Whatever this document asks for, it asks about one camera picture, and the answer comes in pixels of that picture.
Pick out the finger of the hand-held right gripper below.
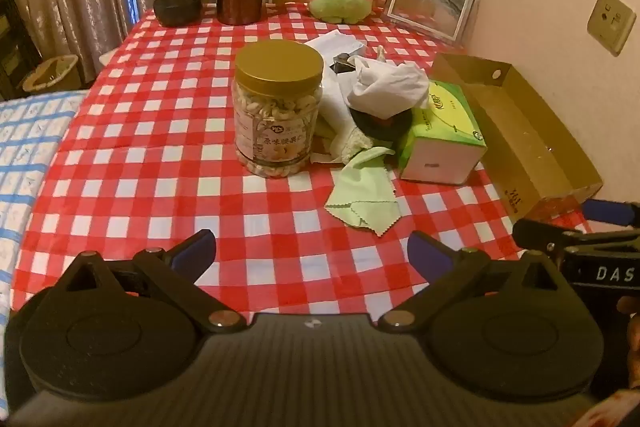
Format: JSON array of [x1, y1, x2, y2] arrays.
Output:
[[582, 199, 640, 226], [512, 217, 640, 258]]

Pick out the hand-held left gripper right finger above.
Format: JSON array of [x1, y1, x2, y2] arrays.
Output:
[[376, 230, 561, 334]]

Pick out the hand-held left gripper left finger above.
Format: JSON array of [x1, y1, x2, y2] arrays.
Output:
[[64, 229, 248, 334]]

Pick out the light green cleaning cloth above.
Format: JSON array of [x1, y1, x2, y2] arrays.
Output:
[[324, 147, 401, 237]]

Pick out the brown cardboard box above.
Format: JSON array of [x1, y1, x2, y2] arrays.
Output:
[[429, 53, 604, 224]]

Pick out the cream towel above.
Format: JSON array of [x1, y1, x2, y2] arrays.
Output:
[[316, 117, 373, 164]]

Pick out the white cloth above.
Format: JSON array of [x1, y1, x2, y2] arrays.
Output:
[[346, 55, 431, 118]]

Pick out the black hair clip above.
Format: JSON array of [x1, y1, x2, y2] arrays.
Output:
[[329, 54, 357, 76]]

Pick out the white face mask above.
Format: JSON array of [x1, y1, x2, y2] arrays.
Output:
[[304, 31, 368, 60]]

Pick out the person's right hand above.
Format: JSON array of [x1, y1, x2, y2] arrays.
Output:
[[616, 295, 640, 390]]

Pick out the red checked tablecloth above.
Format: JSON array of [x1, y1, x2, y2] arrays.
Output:
[[10, 1, 596, 329]]

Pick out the green tissue box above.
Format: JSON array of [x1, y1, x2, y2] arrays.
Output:
[[398, 79, 488, 186]]

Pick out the person's red patterned clothing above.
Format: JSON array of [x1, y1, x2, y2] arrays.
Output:
[[582, 399, 640, 427]]

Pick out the nut jar with gold lid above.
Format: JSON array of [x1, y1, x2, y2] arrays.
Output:
[[232, 42, 325, 179]]

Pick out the blue checked bed sheet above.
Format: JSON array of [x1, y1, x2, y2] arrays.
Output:
[[0, 89, 92, 414]]

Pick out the woven waste basket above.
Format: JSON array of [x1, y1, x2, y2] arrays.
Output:
[[22, 54, 81, 96]]

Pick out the dark wooden furniture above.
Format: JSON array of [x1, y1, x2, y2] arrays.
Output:
[[0, 0, 42, 101]]

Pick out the beige data wall panel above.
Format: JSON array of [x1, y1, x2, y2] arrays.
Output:
[[586, 0, 637, 57]]

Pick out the clear acrylic picture frame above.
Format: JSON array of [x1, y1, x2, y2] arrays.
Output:
[[384, 0, 480, 46]]

